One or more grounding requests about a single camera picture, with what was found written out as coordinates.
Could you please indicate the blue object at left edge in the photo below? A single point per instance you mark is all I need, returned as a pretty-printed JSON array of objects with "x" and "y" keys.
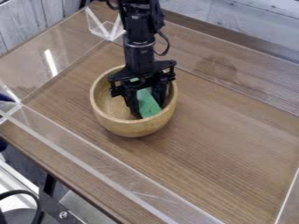
[{"x": 5, "y": 98}]

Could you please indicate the green rectangular block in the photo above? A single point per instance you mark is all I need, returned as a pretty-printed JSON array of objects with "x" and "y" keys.
[{"x": 148, "y": 106}]

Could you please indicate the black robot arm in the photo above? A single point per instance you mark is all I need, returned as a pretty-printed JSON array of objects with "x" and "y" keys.
[{"x": 143, "y": 20}]

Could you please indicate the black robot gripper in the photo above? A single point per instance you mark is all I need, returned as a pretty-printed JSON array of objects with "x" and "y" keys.
[{"x": 142, "y": 72}]

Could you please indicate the black table leg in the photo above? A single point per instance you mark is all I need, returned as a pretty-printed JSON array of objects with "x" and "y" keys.
[{"x": 50, "y": 184}]

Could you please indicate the clear acrylic tray enclosure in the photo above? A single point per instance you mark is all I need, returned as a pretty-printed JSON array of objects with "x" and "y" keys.
[{"x": 212, "y": 161}]

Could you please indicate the brown wooden bowl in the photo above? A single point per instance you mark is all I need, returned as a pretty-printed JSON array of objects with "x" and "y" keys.
[{"x": 114, "y": 115}]

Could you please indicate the grey metal bracket with screw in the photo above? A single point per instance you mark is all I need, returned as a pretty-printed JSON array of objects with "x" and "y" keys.
[{"x": 55, "y": 213}]

